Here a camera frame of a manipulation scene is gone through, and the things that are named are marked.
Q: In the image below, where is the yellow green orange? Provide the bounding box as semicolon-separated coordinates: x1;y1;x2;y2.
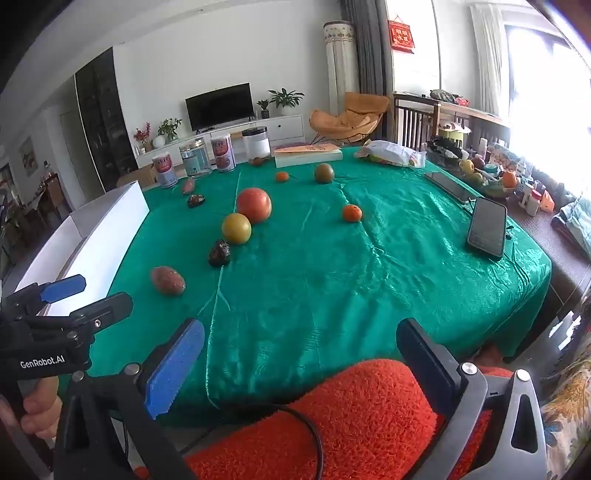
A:
222;213;253;245

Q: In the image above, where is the covered standing air conditioner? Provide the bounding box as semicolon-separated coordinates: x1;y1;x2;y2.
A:
322;21;361;114

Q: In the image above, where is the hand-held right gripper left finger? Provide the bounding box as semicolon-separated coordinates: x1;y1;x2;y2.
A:
53;318;206;480

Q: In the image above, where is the orange lounge chair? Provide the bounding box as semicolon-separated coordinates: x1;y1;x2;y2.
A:
308;91;391;145

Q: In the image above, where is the flat white orange box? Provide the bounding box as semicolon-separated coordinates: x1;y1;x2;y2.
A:
273;143;344;168

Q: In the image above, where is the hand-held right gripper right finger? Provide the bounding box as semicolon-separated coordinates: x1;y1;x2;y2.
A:
396;318;548;480

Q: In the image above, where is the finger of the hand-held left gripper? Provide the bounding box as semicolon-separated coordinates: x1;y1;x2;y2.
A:
68;292;134;340
4;274;88;317

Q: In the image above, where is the red label tin can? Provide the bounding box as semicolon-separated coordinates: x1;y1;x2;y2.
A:
152;154;179;189
211;134;237;174

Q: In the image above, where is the red wall hanging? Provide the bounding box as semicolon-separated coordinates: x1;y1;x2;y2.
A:
388;16;416;53

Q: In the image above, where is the red apple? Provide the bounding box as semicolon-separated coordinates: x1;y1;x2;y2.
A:
237;187;273;225

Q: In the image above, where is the green plant white vase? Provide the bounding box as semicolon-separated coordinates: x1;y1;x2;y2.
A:
152;118;182;148

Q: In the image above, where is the green tablecloth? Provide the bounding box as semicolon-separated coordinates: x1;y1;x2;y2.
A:
88;147;552;428

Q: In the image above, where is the white plastic bag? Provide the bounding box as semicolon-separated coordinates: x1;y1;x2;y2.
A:
355;140;428;168

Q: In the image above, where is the wooden bench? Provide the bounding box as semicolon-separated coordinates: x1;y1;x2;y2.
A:
392;91;511;154

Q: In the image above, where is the black cable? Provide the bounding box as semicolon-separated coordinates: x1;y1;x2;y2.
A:
185;404;325;480

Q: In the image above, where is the black television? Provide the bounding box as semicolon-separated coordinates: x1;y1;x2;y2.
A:
185;83;256;133

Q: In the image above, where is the white television cabinet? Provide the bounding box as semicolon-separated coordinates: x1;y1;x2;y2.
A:
135;114;305;169

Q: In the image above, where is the clear canister black lid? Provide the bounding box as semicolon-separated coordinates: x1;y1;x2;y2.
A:
242;126;271;160

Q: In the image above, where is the floral patterned fabric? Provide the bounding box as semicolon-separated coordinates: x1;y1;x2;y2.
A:
538;342;591;480

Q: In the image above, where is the framed wall picture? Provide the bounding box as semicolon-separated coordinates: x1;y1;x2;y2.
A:
18;136;38;176

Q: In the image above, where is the black display cabinet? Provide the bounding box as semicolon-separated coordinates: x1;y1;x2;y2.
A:
75;47;139;192

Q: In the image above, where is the potted plant white pot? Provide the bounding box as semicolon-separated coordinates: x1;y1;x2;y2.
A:
269;88;305;116

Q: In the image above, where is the wooden dining chair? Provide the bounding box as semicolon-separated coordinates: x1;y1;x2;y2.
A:
0;173;75;259

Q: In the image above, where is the teal folded cloth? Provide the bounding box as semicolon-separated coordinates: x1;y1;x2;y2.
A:
551;196;591;259

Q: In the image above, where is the white curtain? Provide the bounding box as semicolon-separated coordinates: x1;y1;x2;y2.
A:
470;4;511;121

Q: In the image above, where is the cardboard box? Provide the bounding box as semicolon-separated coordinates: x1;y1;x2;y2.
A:
116;164;158;188

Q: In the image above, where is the glass jar blue label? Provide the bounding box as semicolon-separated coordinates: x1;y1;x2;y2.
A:
179;138;213;179

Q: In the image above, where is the stubby sweet potato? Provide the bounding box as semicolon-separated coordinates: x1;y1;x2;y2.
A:
150;266;187;295

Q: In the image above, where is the white foam board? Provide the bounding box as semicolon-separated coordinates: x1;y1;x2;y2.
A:
14;181;151;317

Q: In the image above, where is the person's left hand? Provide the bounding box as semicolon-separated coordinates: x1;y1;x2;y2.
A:
19;376;64;430

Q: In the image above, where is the grey curtain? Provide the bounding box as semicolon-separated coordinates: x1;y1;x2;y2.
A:
342;0;394;97

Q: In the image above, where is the black wire basket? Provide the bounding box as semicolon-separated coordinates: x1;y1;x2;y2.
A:
425;138;467;172

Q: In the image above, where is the yellow green container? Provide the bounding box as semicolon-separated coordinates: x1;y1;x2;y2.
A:
436;123;472;148

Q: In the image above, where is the red flower arrangement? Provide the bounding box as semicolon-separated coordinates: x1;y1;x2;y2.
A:
134;122;153;153

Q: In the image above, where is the black tablet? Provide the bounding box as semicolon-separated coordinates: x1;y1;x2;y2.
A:
425;172;476;204

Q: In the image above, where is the black smartphone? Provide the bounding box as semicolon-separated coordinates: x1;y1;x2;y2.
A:
467;196;508;259

